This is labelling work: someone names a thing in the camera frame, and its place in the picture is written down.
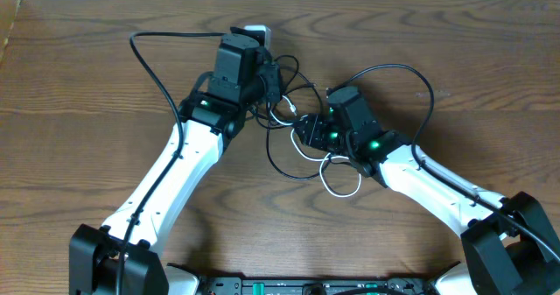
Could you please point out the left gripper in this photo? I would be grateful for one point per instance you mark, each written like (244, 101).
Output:
(273, 78)

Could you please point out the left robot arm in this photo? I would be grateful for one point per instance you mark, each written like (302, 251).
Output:
(122, 256)

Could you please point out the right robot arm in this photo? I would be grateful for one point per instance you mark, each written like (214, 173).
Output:
(510, 245)

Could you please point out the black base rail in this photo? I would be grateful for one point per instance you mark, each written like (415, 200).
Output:
(278, 286)

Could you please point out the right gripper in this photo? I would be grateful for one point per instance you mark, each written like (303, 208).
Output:
(315, 124)

